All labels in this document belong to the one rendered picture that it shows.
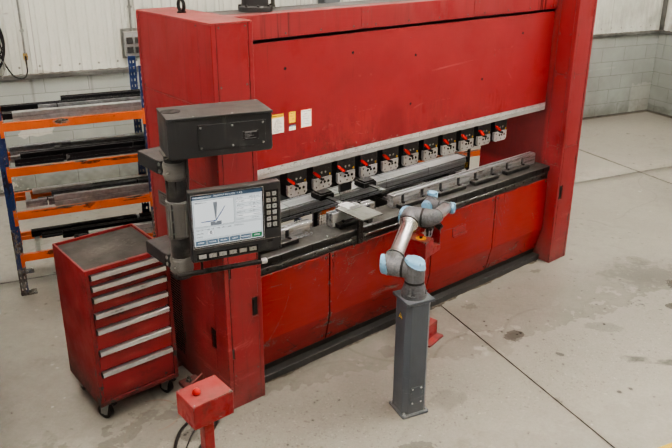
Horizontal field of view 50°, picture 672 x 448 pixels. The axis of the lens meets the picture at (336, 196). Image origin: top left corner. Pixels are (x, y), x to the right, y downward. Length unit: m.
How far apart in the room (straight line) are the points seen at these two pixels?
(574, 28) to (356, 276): 2.63
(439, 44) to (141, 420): 3.10
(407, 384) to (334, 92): 1.82
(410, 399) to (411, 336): 0.43
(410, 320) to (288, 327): 0.91
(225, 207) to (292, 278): 1.23
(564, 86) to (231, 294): 3.30
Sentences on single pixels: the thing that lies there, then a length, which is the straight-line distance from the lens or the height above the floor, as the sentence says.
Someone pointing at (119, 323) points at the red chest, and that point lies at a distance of 4.32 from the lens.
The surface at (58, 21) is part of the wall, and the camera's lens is 8.23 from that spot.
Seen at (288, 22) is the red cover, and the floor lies 2.24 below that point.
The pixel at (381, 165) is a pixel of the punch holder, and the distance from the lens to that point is 4.92.
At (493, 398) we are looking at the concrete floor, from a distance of 4.74.
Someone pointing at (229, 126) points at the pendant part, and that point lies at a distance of 3.34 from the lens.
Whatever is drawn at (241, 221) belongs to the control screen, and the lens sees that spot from 3.48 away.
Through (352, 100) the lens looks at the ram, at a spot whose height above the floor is 1.72.
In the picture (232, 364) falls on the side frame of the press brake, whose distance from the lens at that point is 4.40.
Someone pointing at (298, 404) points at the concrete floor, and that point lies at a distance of 4.59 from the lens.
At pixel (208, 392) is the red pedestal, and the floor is 0.80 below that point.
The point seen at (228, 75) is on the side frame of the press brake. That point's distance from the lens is 3.78.
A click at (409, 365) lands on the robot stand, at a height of 0.37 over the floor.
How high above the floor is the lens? 2.74
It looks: 20 degrees down
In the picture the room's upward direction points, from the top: straight up
